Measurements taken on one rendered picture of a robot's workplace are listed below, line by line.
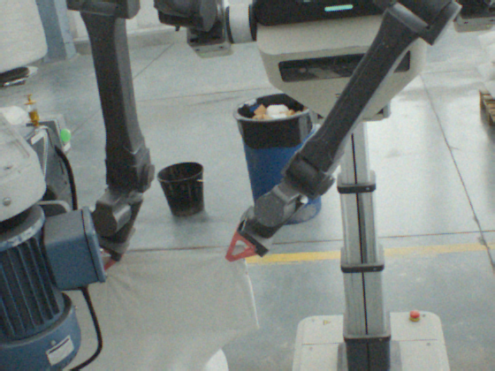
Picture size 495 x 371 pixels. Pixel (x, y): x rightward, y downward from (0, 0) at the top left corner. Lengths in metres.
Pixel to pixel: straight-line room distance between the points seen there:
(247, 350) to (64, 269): 1.84
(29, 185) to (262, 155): 2.61
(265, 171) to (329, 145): 2.40
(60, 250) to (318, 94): 0.84
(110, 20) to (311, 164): 0.42
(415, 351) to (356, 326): 0.31
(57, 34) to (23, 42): 8.95
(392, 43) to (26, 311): 0.66
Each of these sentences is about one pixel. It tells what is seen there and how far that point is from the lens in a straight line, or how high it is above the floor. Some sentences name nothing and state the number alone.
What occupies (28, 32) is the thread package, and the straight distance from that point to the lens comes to 0.97.
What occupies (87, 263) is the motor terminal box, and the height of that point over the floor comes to 1.25.
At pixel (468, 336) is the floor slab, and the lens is 2.71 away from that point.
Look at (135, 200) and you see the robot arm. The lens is 1.21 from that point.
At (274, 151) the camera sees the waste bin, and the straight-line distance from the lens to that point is 3.39.
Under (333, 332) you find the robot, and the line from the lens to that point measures 2.32.
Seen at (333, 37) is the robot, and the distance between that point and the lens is 1.43.
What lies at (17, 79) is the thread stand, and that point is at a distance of 0.99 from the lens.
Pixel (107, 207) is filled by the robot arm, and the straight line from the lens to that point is 1.15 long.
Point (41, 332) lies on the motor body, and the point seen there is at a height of 1.17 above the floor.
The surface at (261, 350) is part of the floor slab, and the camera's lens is 2.70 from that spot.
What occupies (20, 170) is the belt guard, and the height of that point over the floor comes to 1.42.
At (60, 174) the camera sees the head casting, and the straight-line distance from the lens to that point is 1.43.
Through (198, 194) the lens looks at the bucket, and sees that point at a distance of 3.86.
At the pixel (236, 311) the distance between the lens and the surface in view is 1.32.
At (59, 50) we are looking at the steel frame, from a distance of 9.96.
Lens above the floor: 1.69
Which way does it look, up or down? 24 degrees down
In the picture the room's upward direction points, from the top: 9 degrees counter-clockwise
